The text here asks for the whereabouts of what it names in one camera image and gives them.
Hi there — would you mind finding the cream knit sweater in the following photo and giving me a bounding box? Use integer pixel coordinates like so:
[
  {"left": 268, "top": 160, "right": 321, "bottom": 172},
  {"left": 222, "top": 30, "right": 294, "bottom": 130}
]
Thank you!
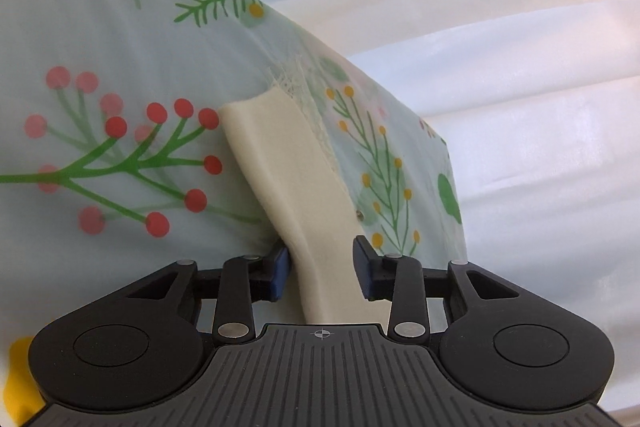
[{"left": 220, "top": 62, "right": 390, "bottom": 325}]

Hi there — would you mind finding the floral print bed sheet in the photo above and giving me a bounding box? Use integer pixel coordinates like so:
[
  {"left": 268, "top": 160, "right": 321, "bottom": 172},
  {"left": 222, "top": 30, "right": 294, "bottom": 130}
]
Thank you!
[{"left": 0, "top": 0, "right": 469, "bottom": 427}]

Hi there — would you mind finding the white curtain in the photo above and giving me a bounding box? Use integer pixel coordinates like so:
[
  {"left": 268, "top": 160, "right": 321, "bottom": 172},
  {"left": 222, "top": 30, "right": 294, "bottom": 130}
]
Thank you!
[{"left": 265, "top": 0, "right": 639, "bottom": 425}]

